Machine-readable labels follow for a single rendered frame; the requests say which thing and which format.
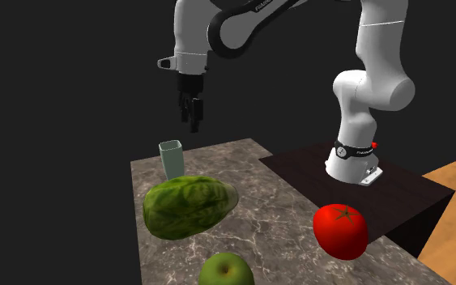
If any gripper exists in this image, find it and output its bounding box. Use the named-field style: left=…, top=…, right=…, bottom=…
left=177, top=72, right=205, bottom=134

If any pale green square cup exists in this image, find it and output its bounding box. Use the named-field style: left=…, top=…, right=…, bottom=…
left=158, top=139, right=186, bottom=181

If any green lettuce head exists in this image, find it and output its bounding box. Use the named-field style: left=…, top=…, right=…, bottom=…
left=142, top=175, right=240, bottom=241

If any green apple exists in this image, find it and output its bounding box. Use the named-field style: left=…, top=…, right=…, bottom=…
left=198, top=252, right=256, bottom=285

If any red tomato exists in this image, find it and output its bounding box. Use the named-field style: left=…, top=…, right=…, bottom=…
left=313, top=203, right=369, bottom=262

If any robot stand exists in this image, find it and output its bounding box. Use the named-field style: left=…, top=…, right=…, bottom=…
left=258, top=139, right=456, bottom=260

